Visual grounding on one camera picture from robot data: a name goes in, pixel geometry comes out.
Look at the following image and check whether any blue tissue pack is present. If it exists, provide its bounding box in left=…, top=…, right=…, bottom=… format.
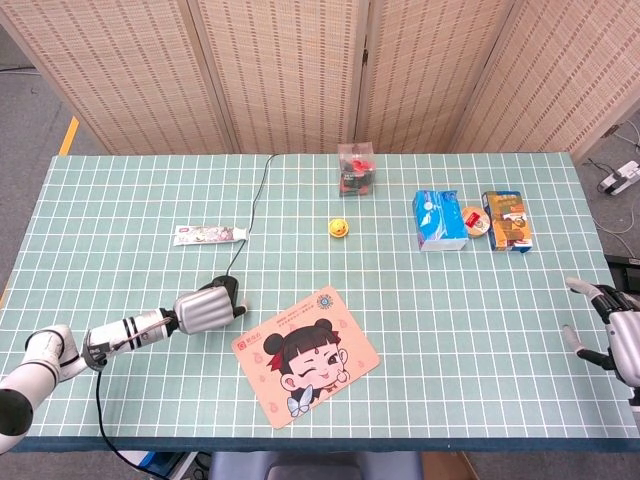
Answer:
left=411, top=188, right=470, bottom=253

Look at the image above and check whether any clear box with red-black items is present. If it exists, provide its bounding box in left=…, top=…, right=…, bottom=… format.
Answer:
left=336, top=142, right=377, bottom=198

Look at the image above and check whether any pink white toothpaste tube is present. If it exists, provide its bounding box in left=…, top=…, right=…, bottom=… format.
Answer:
left=173, top=224, right=250, bottom=247

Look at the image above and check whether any blue orange snack box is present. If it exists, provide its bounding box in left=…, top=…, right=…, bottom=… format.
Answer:
left=481, top=190, right=534, bottom=253

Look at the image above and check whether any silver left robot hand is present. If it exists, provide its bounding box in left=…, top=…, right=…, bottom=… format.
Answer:
left=172, top=277, right=249, bottom=336

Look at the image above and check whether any white power strip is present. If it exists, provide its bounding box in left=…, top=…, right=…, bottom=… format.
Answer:
left=599, top=159, right=640, bottom=196

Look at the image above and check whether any green white checked tablecloth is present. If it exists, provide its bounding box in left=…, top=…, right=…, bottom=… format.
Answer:
left=0, top=152, right=640, bottom=454

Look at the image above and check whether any woven bamboo screen panel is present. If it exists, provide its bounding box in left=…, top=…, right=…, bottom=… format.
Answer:
left=353, top=0, right=519, bottom=154
left=447, top=0, right=640, bottom=162
left=0, top=0, right=239, bottom=156
left=187, top=0, right=374, bottom=155

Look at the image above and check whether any black equipment box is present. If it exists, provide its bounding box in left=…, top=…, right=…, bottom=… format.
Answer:
left=603, top=253, right=640, bottom=293

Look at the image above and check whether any orange cartoon girl mouse pad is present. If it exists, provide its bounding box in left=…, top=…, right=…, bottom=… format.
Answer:
left=230, top=285, right=381, bottom=430

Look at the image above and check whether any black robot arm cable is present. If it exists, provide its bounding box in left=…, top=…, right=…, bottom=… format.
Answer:
left=94, top=364, right=151, bottom=471

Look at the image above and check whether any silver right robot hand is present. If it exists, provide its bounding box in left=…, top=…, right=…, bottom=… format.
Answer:
left=562, top=277, right=640, bottom=389

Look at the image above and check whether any blue plastic crate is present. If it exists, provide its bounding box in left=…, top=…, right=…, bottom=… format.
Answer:
left=132, top=449, right=194, bottom=480

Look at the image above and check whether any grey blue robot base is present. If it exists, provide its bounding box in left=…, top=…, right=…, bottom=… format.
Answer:
left=207, top=451, right=424, bottom=480

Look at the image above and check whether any black wired computer mouse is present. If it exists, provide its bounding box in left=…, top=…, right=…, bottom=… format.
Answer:
left=213, top=274, right=241, bottom=307

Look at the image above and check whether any small round tin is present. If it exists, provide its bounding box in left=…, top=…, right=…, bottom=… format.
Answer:
left=460, top=205, right=490, bottom=239

